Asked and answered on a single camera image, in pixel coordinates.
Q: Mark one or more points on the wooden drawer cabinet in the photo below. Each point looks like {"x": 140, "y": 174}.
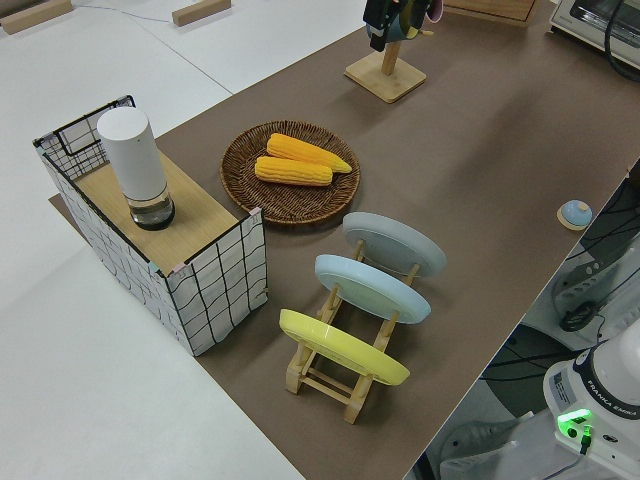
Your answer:
{"x": 500, "y": 17}

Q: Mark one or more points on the gray plate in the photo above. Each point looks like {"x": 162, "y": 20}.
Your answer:
{"x": 395, "y": 240}

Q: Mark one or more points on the yellow plate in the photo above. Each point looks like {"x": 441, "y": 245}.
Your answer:
{"x": 340, "y": 345}

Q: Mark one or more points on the wooden plate rack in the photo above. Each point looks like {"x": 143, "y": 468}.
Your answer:
{"x": 320, "y": 385}

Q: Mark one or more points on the round wicker basket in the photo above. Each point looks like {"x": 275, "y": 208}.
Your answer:
{"x": 290, "y": 205}

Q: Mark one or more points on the white cylinder grinder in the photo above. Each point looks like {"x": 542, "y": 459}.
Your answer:
{"x": 132, "y": 160}

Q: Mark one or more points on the white toaster oven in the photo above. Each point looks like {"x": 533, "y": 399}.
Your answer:
{"x": 595, "y": 25}

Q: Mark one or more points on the wooden block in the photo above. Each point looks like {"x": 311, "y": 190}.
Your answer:
{"x": 200, "y": 11}
{"x": 30, "y": 17}

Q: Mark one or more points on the brown table mat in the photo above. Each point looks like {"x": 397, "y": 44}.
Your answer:
{"x": 475, "y": 150}

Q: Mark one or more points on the pink mug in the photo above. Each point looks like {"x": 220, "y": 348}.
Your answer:
{"x": 434, "y": 10}

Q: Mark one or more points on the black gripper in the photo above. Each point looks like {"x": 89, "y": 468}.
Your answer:
{"x": 381, "y": 12}

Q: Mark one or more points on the yellow corn cob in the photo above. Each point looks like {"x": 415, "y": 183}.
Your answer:
{"x": 300, "y": 147}
{"x": 292, "y": 171}

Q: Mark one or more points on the light blue plate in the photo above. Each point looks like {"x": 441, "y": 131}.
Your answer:
{"x": 370, "y": 290}

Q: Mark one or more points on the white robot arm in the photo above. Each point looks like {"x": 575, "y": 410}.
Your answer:
{"x": 600, "y": 400}

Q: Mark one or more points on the blue call bell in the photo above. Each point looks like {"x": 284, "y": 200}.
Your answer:
{"x": 576, "y": 214}

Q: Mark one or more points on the dark blue mug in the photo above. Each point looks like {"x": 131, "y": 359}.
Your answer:
{"x": 403, "y": 25}

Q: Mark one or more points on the wooden mug tree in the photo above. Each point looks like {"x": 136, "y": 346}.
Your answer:
{"x": 387, "y": 77}

